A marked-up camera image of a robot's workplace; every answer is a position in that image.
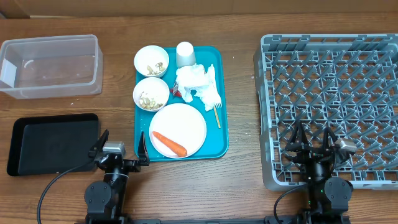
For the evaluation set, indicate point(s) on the white paper cup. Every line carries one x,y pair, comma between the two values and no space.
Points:
185,55

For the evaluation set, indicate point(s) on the white bowl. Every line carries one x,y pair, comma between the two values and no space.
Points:
151,61
151,94

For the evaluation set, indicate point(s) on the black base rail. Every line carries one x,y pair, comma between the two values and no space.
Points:
288,219

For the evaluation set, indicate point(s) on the red wrapper scrap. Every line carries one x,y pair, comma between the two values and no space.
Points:
174,90

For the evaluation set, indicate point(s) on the clear plastic bin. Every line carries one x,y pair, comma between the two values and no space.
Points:
49,67

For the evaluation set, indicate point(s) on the black tray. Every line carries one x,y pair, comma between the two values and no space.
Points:
51,144

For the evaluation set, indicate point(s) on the orange carrot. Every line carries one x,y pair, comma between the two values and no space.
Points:
179,150

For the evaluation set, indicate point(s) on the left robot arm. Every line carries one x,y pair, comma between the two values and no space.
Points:
105,199

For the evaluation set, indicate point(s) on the crumpled white napkin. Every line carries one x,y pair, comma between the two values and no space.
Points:
195,78

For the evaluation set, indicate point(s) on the grey dishwasher rack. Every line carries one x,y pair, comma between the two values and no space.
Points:
346,82

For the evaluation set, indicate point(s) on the teal serving tray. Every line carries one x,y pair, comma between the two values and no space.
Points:
217,140

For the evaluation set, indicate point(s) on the wooden handled fork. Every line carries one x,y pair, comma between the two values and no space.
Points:
217,116

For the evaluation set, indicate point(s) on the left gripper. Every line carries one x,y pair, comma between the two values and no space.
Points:
135,165

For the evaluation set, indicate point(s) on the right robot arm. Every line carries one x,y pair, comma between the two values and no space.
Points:
328,196

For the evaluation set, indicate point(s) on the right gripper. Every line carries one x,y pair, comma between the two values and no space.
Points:
309,152

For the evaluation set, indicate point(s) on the white round plate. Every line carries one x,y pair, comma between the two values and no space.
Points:
180,123

